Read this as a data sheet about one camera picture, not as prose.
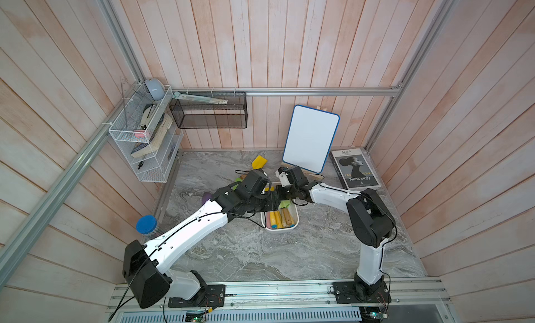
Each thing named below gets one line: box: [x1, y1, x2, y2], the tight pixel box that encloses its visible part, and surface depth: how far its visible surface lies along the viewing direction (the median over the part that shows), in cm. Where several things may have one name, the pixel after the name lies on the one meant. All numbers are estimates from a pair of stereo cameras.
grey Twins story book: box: [328, 147, 382, 191], surface depth 109 cm
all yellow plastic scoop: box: [273, 210, 284, 230], surface depth 89 cm
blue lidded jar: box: [135, 214, 158, 235], surface depth 72 cm
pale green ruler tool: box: [172, 91, 229, 105], surface depth 92 cm
